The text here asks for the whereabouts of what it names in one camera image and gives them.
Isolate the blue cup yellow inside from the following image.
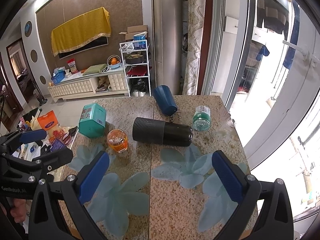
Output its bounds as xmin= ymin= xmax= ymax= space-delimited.
xmin=153 ymin=85 xmax=178 ymax=116

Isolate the person's left hand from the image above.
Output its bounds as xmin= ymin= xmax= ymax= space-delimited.
xmin=10 ymin=198 xmax=27 ymax=223

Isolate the purple box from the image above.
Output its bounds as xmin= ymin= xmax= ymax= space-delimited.
xmin=50 ymin=139 xmax=66 ymax=152

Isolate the orange shopping bag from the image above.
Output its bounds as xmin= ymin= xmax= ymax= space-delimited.
xmin=37 ymin=111 xmax=62 ymax=138

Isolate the teal hexagonal tin box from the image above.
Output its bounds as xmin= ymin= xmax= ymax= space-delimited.
xmin=78 ymin=103 xmax=106 ymax=139

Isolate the orange plastic jar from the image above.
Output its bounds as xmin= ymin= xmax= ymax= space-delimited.
xmin=107 ymin=129 xmax=129 ymax=153

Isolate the clear green glass jar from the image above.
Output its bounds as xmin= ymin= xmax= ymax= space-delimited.
xmin=193 ymin=106 xmax=211 ymax=132

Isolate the red snack bag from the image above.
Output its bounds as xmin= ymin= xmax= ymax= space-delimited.
xmin=67 ymin=58 xmax=78 ymax=74

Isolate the black carbon pattern tumbler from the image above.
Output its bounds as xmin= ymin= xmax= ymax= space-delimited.
xmin=132 ymin=117 xmax=193 ymax=147

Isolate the white tv cabinet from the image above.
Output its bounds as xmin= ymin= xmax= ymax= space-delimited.
xmin=48 ymin=67 xmax=129 ymax=101

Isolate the green cushion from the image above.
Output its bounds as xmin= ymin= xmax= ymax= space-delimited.
xmin=83 ymin=63 xmax=107 ymax=76

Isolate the fruit basket with oranges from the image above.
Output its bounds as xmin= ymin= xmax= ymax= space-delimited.
xmin=107 ymin=55 xmax=121 ymax=69

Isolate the white metal shelf rack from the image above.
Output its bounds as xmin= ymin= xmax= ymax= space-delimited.
xmin=119 ymin=38 xmax=151 ymax=97

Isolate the cardboard box on rack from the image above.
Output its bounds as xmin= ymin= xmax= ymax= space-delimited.
xmin=119 ymin=25 xmax=148 ymax=41

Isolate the silver standing air conditioner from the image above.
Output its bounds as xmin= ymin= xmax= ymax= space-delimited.
xmin=153 ymin=0 xmax=183 ymax=95

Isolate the patterned beige curtain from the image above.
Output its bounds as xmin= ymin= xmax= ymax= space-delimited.
xmin=183 ymin=0 xmax=206 ymax=95

